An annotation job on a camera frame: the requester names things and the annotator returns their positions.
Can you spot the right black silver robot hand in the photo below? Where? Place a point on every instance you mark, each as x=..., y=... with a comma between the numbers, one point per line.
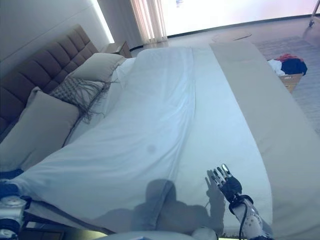
x=232, y=186

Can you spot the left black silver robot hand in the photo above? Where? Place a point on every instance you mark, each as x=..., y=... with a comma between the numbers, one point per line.
x=10, y=188

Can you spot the white duvet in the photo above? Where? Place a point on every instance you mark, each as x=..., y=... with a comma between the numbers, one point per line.
x=137, y=125

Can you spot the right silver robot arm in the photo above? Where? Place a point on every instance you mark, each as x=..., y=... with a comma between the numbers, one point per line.
x=250, y=217

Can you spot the beige bed runner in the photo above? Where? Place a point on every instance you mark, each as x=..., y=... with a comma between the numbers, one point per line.
x=275, y=112

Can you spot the brown tufted bed headboard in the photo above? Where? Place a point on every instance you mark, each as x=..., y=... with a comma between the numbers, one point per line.
x=37, y=65

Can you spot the white fitted bed sheet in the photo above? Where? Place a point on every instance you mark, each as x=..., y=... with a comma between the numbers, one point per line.
x=126, y=65

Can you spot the large beige pillow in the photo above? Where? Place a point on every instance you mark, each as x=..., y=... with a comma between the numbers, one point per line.
x=37, y=125

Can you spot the grey robot torso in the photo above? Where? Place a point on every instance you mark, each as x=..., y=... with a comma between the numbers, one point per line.
x=150, y=236

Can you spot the woven fringed grey cushion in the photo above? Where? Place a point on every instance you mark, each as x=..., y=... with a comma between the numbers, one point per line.
x=67, y=90

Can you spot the grey striped area rug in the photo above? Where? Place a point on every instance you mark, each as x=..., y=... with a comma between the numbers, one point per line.
x=310, y=100

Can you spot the cardboard box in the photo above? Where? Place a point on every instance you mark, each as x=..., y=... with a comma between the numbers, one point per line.
x=292, y=82

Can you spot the white garment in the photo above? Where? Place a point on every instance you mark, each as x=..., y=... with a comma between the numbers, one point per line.
x=276, y=67

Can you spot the dark navy garment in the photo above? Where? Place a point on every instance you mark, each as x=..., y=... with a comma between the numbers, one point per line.
x=293, y=66

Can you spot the red garment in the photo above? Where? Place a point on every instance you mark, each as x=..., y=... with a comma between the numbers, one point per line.
x=286, y=57

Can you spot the sheer beige curtain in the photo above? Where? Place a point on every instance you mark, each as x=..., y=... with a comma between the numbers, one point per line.
x=150, y=20

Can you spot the metal stand with caster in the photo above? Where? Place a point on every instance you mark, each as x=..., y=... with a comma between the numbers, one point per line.
x=314, y=12

